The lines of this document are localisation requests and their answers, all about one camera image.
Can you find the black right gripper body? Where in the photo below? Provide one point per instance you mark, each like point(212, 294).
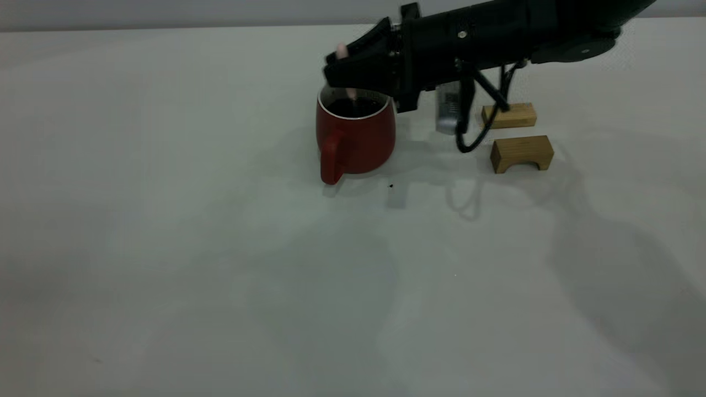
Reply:
point(436, 47)

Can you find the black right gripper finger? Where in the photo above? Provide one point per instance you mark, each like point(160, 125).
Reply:
point(369, 74)
point(372, 39)

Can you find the red ceramic cup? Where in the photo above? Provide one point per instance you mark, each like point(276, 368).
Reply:
point(361, 143)

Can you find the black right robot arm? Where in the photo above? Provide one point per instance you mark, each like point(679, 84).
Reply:
point(551, 27)

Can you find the dark coffee liquid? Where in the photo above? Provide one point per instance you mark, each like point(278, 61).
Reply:
point(353, 109)

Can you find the flat rectangular wooden block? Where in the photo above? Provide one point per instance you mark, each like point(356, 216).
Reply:
point(518, 116)

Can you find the arched wooden block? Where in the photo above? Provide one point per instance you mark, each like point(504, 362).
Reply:
point(521, 150)

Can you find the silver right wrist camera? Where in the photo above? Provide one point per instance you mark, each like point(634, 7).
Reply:
point(447, 113)

